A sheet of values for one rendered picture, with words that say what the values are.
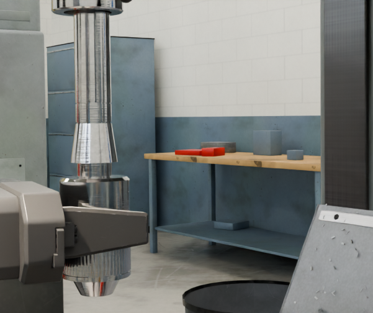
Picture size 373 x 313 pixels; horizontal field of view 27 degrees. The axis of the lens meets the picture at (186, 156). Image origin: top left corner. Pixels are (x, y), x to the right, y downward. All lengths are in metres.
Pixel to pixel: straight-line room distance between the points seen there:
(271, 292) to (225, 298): 0.16
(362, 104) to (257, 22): 6.13
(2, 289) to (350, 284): 0.34
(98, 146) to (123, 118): 7.32
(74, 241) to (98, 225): 0.02
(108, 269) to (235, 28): 6.70
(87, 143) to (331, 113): 0.40
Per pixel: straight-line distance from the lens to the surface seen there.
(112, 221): 0.50
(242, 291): 2.78
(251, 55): 6.99
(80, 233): 0.49
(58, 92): 8.69
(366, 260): 0.81
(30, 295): 0.74
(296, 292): 0.85
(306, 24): 6.48
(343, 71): 0.85
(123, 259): 0.52
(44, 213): 0.46
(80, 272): 0.51
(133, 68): 7.91
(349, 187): 0.84
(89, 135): 0.51
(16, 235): 0.48
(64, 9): 0.52
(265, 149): 6.32
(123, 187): 0.51
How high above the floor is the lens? 1.21
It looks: 3 degrees down
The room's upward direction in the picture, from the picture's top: 1 degrees counter-clockwise
